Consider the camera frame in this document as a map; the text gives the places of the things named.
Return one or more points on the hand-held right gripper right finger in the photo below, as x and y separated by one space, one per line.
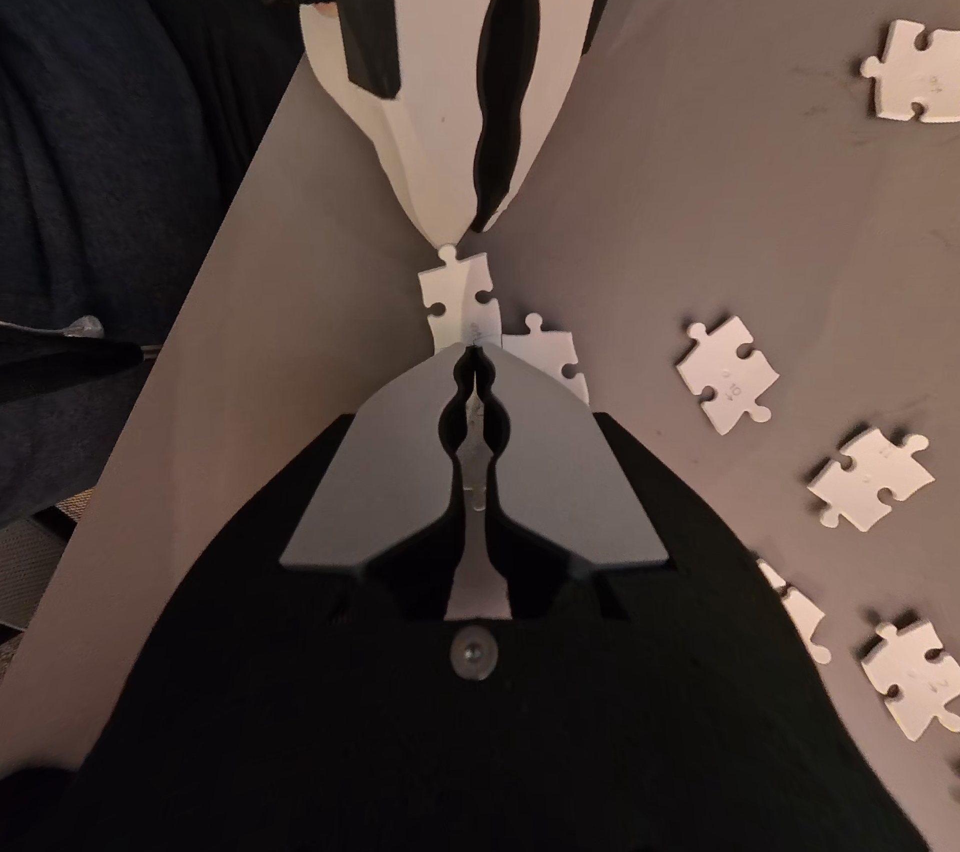
577 492

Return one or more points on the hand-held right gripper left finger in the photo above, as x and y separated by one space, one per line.
375 492

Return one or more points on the white puzzle pieces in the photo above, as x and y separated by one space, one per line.
727 376

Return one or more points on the joined white puzzle section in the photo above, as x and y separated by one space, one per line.
450 297

